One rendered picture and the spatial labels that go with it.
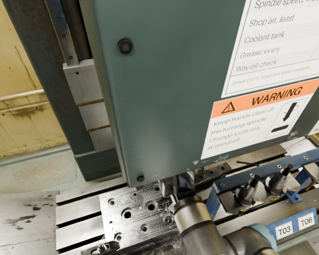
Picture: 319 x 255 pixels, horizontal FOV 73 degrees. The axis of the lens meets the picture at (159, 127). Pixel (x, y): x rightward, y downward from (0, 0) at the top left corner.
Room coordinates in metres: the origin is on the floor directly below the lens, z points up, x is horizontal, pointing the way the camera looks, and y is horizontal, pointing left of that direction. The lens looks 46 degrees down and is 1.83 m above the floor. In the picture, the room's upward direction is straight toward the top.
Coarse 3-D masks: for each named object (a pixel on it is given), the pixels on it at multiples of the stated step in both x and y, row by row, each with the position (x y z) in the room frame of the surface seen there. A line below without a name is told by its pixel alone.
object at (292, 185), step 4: (292, 176) 0.38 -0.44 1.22; (288, 180) 0.36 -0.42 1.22; (292, 180) 0.36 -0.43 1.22; (296, 180) 0.36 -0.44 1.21; (288, 184) 0.35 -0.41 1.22; (292, 184) 0.35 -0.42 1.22; (296, 184) 0.35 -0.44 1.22; (288, 188) 0.33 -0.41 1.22; (292, 188) 0.33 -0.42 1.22; (296, 188) 0.33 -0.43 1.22
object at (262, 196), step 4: (260, 180) 0.36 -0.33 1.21; (260, 184) 0.35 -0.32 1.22; (260, 188) 0.33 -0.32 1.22; (264, 188) 0.33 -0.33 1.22; (256, 192) 0.32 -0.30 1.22; (260, 192) 0.32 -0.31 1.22; (264, 192) 0.32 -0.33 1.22; (268, 192) 0.32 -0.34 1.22; (260, 196) 0.31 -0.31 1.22; (264, 196) 0.31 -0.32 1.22; (268, 196) 0.31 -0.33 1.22; (260, 200) 0.29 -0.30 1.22; (264, 200) 0.29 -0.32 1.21; (268, 200) 0.29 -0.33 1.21
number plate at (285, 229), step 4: (284, 224) 0.32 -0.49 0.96; (288, 224) 0.32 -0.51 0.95; (276, 228) 0.30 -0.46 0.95; (280, 228) 0.30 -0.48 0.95; (284, 228) 0.31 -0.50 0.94; (288, 228) 0.31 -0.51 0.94; (276, 232) 0.29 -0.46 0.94; (280, 232) 0.29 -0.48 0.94; (284, 232) 0.30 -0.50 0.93; (288, 232) 0.30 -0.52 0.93; (292, 232) 0.30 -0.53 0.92; (276, 236) 0.28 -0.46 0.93; (280, 236) 0.28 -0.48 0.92; (284, 236) 0.28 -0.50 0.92
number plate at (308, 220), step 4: (312, 212) 0.36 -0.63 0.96; (304, 216) 0.35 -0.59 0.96; (308, 216) 0.35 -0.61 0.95; (312, 216) 0.35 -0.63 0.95; (300, 220) 0.34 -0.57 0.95; (304, 220) 0.34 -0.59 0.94; (308, 220) 0.34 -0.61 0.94; (312, 220) 0.34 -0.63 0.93; (300, 224) 0.33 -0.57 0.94; (304, 224) 0.33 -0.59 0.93; (308, 224) 0.33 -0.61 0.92; (312, 224) 0.33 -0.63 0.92; (300, 228) 0.31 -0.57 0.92
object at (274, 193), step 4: (268, 180) 0.36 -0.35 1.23; (264, 184) 0.35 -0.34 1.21; (268, 184) 0.34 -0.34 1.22; (268, 188) 0.33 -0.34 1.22; (284, 188) 0.33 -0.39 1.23; (272, 192) 0.32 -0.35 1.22; (276, 192) 0.31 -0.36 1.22; (280, 192) 0.32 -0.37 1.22; (284, 192) 0.31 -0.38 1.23; (272, 196) 0.31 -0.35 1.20; (276, 196) 0.31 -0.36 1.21
